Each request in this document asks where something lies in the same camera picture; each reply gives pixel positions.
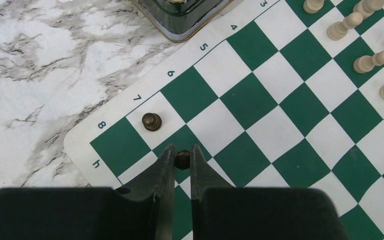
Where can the green white chess board mat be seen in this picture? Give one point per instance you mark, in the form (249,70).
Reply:
(267,106)

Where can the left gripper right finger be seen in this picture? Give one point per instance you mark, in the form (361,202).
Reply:
(221,211)

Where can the dark pawn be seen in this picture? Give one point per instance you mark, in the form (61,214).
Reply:
(151,121)
(182,160)

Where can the tin with dark pieces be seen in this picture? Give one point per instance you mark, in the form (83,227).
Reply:
(178,20)

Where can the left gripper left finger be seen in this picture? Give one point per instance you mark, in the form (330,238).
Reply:
(141,209)

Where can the white chess pieces group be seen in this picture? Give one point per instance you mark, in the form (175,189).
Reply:
(352,33)

